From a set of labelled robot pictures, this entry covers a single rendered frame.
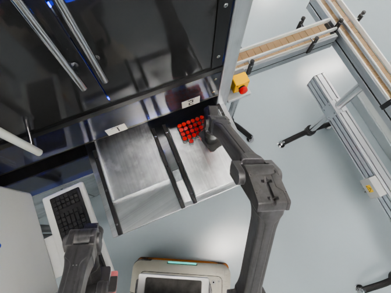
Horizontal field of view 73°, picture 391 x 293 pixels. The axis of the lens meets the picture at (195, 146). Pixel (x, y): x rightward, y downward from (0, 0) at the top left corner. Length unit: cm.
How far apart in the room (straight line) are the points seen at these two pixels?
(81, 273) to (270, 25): 264
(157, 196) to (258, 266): 63
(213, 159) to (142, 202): 37
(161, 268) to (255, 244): 121
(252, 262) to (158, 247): 144
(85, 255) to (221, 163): 74
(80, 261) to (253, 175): 44
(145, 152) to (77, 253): 66
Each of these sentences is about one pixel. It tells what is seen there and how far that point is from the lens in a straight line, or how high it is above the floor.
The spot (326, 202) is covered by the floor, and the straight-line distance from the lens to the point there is 232.
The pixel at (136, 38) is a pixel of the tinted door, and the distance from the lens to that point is 78.
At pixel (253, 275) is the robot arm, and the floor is 136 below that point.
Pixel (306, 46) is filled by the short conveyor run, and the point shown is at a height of 93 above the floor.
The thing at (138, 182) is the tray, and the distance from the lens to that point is 123.
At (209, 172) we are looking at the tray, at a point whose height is 88.
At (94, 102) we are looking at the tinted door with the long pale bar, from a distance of 97.
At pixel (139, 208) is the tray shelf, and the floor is 88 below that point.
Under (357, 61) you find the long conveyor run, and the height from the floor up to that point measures 92.
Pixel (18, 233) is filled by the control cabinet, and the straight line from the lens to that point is 127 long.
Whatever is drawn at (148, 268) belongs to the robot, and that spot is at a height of 28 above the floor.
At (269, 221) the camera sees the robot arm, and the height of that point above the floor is 147.
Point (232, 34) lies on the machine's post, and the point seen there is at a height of 137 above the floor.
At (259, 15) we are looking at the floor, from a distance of 297.
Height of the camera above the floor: 206
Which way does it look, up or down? 72 degrees down
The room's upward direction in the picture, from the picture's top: 2 degrees clockwise
